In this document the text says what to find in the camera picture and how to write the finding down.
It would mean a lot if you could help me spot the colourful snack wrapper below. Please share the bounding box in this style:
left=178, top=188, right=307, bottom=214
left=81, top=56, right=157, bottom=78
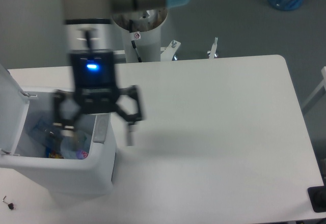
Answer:
left=45, top=136, right=64, bottom=159

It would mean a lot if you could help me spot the black cable on pedestal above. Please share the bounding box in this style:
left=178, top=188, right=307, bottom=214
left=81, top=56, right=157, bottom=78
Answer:
left=128, top=19, right=143, bottom=63

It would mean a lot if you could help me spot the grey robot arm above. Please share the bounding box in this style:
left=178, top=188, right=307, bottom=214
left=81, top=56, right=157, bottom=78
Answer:
left=53, top=0, right=190, bottom=138

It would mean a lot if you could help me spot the white frame at right edge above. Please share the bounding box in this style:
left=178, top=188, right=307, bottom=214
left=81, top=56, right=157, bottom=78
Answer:
left=301, top=66, right=325, bottom=115

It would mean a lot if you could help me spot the white trash can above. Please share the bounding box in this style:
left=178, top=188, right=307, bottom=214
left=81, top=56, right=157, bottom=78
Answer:
left=1, top=67, right=117, bottom=195

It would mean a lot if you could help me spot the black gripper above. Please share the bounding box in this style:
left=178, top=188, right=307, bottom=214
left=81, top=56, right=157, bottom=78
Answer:
left=52, top=49, right=145, bottom=146

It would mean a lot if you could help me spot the black device at table edge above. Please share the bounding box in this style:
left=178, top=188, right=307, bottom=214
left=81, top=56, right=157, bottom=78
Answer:
left=307, top=186, right=325, bottom=213

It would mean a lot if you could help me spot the clear plastic water bottle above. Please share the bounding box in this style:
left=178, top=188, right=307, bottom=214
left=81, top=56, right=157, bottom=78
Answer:
left=33, top=119, right=92, bottom=160

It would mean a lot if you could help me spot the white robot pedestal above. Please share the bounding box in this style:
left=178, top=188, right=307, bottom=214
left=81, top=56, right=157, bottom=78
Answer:
left=88, top=7, right=220, bottom=66

